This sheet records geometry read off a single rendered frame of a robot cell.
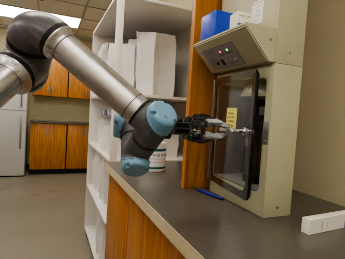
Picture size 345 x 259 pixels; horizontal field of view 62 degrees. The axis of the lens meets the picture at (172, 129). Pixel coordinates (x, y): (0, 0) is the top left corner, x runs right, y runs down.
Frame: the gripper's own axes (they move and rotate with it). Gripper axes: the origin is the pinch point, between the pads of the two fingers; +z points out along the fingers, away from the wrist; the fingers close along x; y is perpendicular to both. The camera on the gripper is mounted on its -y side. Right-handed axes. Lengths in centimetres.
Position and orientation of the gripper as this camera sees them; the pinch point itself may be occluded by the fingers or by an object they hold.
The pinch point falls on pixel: (224, 129)
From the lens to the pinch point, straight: 95.5
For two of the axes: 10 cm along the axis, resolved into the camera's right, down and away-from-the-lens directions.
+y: 2.4, 0.7, -9.7
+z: 9.7, 0.5, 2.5
